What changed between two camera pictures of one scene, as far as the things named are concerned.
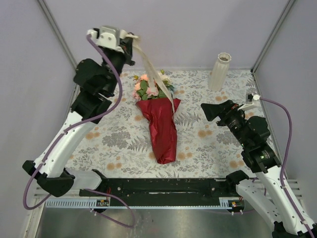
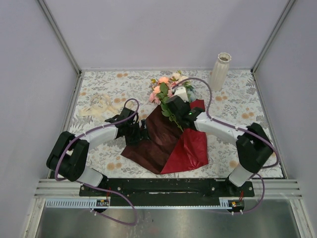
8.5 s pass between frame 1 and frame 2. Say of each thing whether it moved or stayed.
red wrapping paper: moved
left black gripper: moved
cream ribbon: moved
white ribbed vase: stayed
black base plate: stayed
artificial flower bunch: moved
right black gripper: moved
